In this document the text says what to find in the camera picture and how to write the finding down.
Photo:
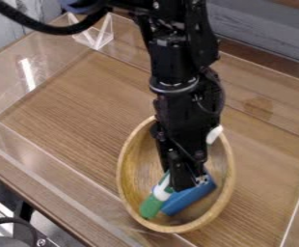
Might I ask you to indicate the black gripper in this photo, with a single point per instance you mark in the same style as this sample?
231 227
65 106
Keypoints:
188 110

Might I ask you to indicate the green white marker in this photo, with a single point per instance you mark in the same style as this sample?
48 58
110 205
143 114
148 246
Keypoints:
161 190

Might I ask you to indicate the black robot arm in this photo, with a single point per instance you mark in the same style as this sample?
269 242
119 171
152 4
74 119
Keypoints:
183 49

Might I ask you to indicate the brown wooden bowl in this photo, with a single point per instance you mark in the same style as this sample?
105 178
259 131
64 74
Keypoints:
139 173

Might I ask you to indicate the blue rectangular block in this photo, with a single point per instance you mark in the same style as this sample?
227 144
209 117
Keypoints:
181 199

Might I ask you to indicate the clear acrylic tray wall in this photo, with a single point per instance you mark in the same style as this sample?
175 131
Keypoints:
57 161

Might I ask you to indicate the clear acrylic corner bracket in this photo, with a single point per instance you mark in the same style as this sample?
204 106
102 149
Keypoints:
94 38

